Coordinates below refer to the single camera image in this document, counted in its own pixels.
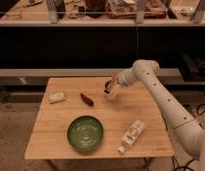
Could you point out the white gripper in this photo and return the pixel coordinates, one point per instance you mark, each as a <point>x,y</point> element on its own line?
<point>117,81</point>

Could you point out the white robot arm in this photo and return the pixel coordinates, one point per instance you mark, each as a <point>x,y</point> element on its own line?
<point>187,129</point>

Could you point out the green ceramic bowl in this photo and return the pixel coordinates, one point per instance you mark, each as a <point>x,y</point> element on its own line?
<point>85,133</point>

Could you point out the white cup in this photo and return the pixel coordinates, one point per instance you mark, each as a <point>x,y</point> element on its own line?
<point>110,95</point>

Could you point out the dark red chili pepper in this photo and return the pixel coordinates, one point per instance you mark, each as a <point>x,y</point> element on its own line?
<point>86,100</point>

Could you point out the wooden table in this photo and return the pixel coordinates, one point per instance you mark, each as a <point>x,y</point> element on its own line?
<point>48,139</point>

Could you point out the pale sponge block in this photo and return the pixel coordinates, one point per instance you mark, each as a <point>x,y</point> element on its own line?
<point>57,97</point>

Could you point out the long metal workbench shelf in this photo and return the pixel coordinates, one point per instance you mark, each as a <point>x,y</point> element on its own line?
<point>102,13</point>

